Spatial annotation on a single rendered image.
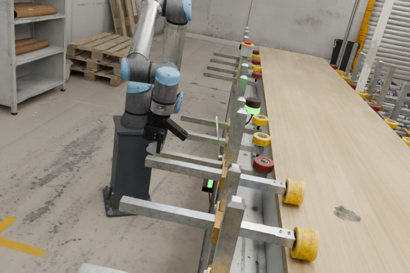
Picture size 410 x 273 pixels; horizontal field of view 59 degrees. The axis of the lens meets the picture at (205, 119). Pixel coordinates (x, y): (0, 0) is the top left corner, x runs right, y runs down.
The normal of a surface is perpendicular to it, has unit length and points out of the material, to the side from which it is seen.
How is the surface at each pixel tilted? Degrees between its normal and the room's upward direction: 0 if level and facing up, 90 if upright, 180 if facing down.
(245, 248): 0
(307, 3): 90
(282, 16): 90
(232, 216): 90
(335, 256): 0
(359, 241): 0
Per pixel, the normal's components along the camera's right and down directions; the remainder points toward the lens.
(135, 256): 0.16, -0.92
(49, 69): -0.18, 0.34
